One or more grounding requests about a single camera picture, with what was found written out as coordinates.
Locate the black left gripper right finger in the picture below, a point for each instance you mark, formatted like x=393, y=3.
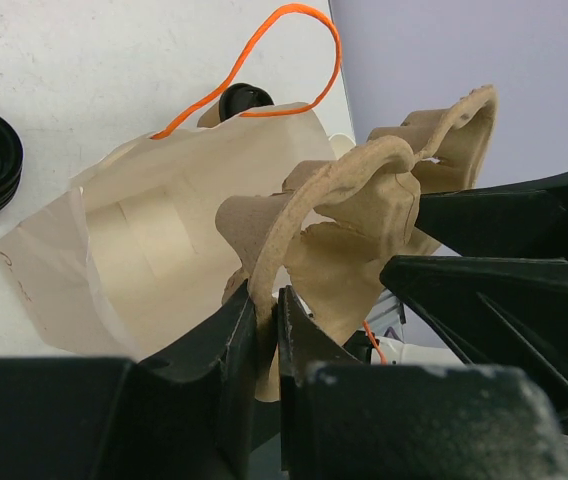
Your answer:
x=301, y=342

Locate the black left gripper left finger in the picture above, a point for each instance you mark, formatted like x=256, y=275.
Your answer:
x=214, y=343

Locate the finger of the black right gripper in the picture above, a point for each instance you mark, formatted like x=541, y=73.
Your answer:
x=522, y=220
x=488, y=311

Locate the printed paper takeout bag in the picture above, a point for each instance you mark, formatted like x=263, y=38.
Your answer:
x=129, y=259

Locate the brown cardboard cup carrier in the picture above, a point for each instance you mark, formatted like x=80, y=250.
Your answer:
x=335, y=224

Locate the black plastic cup lid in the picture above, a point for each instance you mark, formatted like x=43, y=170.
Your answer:
x=241, y=97

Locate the brown paper coffee cup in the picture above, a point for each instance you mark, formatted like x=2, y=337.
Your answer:
x=210, y=118

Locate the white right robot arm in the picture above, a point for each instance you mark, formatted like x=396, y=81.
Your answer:
x=414, y=352

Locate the stack of brown paper cups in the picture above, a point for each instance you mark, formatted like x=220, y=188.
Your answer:
x=340, y=144

